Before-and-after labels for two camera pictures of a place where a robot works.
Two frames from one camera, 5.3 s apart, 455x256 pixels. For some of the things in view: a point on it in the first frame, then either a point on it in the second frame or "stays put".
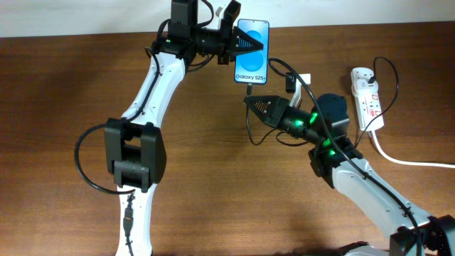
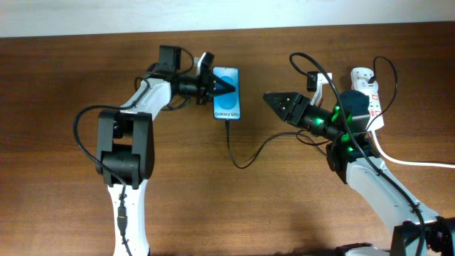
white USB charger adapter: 360,77 stays put
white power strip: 369,107 stays put
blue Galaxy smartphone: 252,67 -> 227,106
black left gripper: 235,35 -> 207,80
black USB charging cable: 249,88 -> 237,165
